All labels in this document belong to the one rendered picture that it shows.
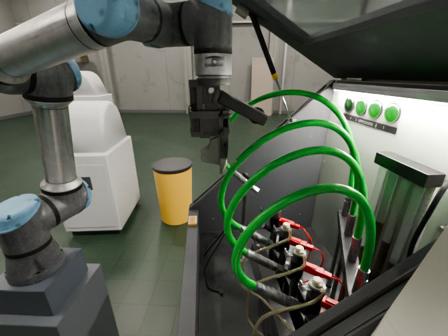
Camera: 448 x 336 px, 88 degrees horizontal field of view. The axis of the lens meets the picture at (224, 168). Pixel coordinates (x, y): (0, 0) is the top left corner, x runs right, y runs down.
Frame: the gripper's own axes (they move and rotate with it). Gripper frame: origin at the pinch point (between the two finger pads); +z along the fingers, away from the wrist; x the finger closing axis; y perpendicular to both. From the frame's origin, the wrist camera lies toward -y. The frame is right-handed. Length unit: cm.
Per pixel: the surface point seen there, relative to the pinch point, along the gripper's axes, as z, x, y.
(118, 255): 126, -115, 83
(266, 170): -5.6, 15.4, -5.9
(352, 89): -16.6, -17.0, -39.2
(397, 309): 3.5, 34.7, -16.3
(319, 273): 15.6, 18.2, -17.3
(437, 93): -17.4, 9.3, -39.2
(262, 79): -1, -846, -217
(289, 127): -11.2, 7.4, -12.2
